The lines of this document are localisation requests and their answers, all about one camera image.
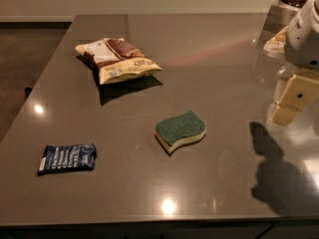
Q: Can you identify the green and yellow sponge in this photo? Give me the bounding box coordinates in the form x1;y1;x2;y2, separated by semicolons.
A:
155;111;207;154

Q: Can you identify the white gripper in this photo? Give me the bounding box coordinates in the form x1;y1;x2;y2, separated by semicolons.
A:
263;0;319;125

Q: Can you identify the brown and white snack bag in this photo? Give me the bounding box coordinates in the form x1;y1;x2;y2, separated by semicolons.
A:
76;38;161;85

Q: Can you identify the blue rxbar blueberry wrapper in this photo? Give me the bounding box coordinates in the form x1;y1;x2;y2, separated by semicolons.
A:
37;143;97;176

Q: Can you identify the small black object on floor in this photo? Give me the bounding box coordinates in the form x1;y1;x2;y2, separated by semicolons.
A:
24;87;32;99

